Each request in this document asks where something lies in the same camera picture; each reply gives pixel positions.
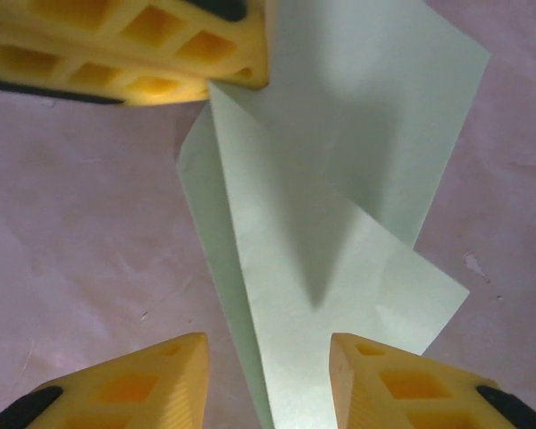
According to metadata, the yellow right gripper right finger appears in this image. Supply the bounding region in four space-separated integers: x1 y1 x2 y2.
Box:
329 332 536 429

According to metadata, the light green paper sheet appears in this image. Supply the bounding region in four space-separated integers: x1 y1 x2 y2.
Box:
176 0 493 429

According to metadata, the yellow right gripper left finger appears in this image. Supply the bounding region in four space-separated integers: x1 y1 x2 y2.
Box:
0 332 211 429

